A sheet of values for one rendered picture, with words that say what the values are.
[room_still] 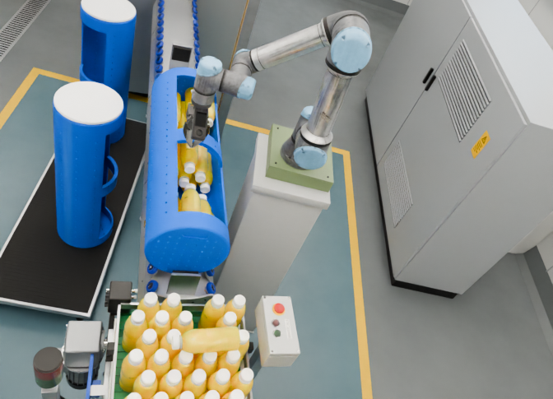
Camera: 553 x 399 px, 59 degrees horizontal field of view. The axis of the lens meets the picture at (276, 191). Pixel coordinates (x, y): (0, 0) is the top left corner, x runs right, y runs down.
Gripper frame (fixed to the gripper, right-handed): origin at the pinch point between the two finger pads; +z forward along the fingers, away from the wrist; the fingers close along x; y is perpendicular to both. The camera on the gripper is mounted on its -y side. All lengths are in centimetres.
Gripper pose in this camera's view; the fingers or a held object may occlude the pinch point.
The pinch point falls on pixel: (192, 146)
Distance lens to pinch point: 181.4
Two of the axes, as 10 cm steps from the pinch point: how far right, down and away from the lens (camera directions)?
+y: -1.4, -7.5, 6.5
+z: -2.9, 6.6, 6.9
